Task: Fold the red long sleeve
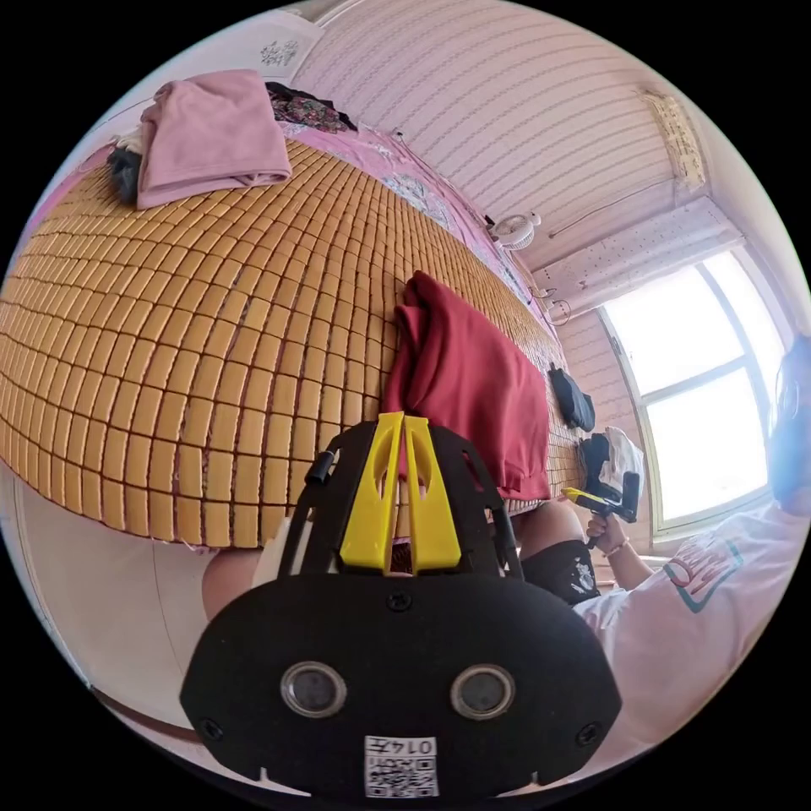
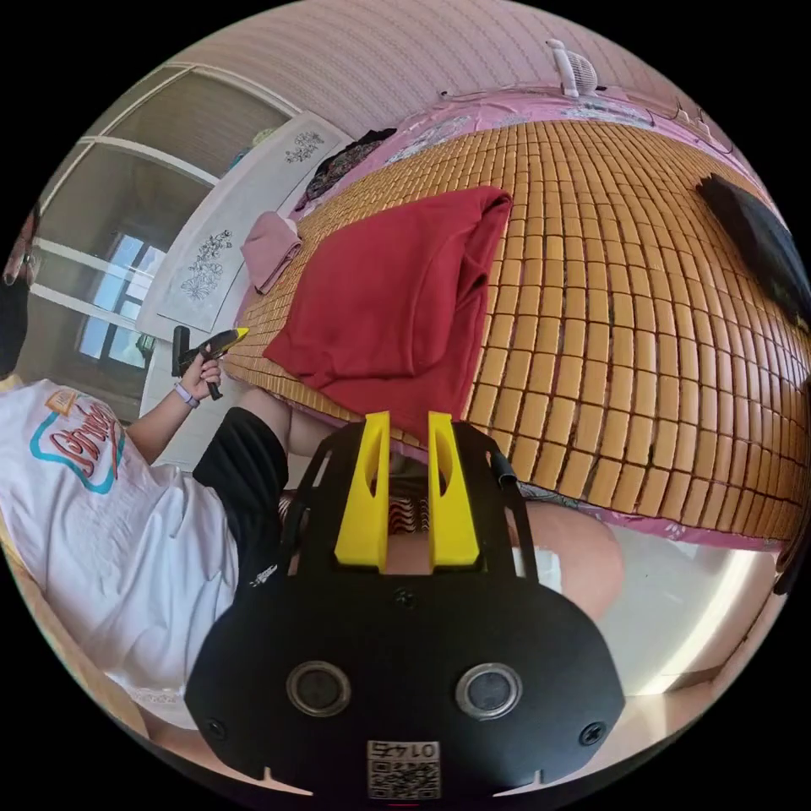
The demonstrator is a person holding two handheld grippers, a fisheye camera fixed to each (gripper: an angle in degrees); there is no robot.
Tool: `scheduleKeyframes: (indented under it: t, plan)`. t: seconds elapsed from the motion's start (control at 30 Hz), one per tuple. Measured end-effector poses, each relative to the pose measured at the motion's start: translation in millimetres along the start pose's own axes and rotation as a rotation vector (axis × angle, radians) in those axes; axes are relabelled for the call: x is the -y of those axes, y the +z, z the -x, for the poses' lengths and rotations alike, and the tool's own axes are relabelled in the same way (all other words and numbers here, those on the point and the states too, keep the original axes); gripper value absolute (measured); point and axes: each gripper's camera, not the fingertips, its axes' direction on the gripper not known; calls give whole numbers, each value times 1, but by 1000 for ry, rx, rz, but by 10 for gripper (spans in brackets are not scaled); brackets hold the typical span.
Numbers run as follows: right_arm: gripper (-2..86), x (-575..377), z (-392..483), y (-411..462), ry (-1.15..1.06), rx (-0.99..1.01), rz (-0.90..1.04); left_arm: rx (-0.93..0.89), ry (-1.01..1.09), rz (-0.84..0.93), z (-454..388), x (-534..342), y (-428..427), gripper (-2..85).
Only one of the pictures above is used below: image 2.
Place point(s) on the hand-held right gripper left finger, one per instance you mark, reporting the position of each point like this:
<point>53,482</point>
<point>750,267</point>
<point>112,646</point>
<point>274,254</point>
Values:
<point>364,507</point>

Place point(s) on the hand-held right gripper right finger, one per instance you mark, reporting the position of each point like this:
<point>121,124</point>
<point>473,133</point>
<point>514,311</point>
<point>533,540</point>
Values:
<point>451,519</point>

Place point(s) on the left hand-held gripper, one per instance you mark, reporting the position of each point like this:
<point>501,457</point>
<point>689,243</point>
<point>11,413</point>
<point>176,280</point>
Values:
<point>196,353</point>

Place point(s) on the person's left forearm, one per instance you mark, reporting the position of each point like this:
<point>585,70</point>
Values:
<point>161,421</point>

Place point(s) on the red long sleeve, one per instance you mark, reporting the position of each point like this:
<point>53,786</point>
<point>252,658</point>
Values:
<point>380,298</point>

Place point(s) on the person's left hand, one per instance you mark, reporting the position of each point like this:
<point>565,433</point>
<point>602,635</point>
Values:
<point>204,379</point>

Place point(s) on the white flower-print headboard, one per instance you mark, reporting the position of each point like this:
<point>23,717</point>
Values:
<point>215,253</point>

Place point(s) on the pink folded garment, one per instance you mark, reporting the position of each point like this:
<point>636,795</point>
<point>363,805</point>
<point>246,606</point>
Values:
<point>271,250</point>

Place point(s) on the window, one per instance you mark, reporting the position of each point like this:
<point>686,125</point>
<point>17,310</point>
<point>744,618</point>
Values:
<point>117,304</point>

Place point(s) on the person's body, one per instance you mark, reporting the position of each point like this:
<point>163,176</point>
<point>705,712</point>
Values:
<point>127,507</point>

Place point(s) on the dark printed garment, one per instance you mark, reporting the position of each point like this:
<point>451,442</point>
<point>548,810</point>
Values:
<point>345,161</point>

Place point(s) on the bed with woven mat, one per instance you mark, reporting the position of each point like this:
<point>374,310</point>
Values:
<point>633,317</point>

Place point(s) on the black garment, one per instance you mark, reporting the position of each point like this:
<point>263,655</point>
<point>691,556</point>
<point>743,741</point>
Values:
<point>760,241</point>

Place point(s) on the white fan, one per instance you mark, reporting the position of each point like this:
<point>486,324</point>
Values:
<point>575,66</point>

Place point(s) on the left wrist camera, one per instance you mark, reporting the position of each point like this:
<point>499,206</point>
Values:
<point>180,348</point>

